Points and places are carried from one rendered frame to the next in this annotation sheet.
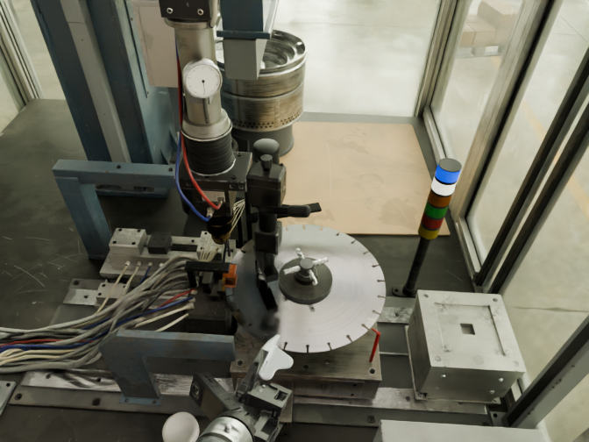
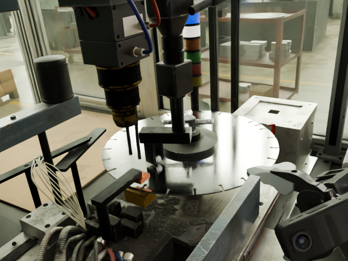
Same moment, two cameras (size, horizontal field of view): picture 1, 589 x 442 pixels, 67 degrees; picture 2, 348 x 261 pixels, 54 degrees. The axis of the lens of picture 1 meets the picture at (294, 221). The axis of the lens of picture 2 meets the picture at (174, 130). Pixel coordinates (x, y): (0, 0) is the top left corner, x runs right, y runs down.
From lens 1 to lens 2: 0.71 m
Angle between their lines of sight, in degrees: 50
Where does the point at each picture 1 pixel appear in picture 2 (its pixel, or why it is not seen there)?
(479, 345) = (290, 111)
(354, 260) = not seen: hidden behind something
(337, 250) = not seen: hidden behind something
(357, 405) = (290, 213)
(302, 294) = (208, 143)
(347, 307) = (236, 131)
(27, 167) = not seen: outside the picture
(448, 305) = (249, 112)
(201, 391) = (310, 232)
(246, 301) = (186, 181)
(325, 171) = (32, 153)
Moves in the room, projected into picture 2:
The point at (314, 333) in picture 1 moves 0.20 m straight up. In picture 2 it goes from (256, 151) to (260, 37)
